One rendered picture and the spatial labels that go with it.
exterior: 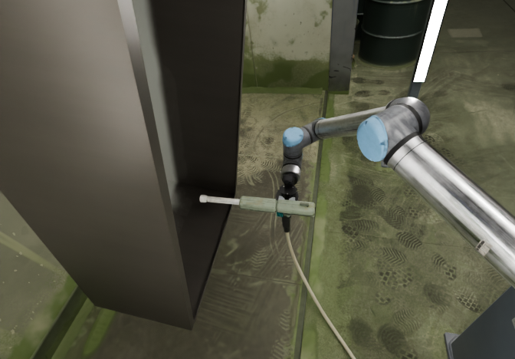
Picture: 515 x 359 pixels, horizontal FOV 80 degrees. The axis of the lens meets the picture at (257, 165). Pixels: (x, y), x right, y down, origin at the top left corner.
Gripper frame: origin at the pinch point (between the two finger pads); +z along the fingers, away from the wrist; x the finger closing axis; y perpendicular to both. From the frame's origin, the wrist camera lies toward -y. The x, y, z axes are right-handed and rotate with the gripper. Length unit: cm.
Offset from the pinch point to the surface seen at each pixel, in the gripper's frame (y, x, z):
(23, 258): 17, 116, 29
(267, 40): 12, 34, -173
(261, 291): 47, 10, 17
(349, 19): -5, -28, -171
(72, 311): 44, 100, 41
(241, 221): 50, 29, -23
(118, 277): -31, 39, 46
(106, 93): -87, 16, 43
